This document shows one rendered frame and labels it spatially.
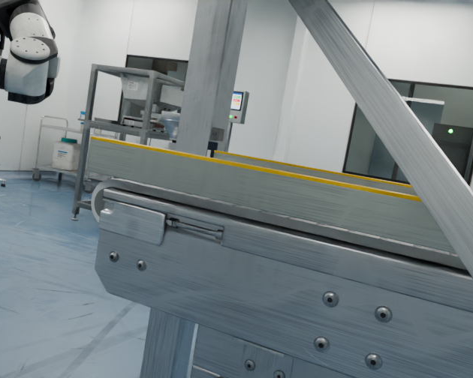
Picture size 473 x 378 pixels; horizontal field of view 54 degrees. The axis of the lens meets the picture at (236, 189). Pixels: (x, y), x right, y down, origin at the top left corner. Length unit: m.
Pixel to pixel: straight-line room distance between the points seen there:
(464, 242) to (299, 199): 0.15
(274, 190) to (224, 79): 0.39
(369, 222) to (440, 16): 5.56
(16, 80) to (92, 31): 6.51
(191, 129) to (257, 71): 5.40
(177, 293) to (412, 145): 0.24
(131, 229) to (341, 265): 0.19
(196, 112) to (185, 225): 0.35
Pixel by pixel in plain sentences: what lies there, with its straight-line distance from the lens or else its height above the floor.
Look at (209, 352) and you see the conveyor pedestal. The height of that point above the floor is 0.79.
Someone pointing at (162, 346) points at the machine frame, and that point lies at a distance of 0.81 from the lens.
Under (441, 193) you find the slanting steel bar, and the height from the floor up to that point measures 0.99.
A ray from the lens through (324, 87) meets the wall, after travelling 5.84.
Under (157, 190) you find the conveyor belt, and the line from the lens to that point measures 0.44.
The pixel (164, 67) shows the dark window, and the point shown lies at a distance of 6.75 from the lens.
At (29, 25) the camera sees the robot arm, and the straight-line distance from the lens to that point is 1.24.
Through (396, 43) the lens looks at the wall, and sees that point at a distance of 5.83.
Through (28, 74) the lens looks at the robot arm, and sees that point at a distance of 1.10.
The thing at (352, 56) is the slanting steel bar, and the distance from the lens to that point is 0.34.
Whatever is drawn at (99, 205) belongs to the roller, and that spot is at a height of 0.92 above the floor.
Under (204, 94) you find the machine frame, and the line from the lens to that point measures 0.73.
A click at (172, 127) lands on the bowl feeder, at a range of 3.47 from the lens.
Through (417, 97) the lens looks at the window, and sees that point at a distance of 5.70.
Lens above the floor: 1.00
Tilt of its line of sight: 6 degrees down
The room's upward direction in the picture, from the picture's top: 10 degrees clockwise
